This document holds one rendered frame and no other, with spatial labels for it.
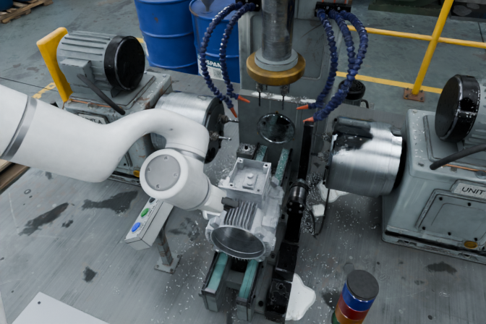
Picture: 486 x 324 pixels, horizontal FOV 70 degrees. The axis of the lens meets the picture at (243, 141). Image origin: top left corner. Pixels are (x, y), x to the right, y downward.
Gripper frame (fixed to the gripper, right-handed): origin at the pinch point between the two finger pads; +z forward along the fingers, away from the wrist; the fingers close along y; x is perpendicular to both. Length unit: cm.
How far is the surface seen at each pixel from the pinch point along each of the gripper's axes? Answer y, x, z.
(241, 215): 6.3, -0.9, 9.4
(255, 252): 10.7, -9.4, 20.2
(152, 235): -15.6, -11.4, 7.5
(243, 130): -7, 34, 43
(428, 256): 64, 2, 45
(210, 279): 0.1, -19.6, 19.0
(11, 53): -340, 135, 213
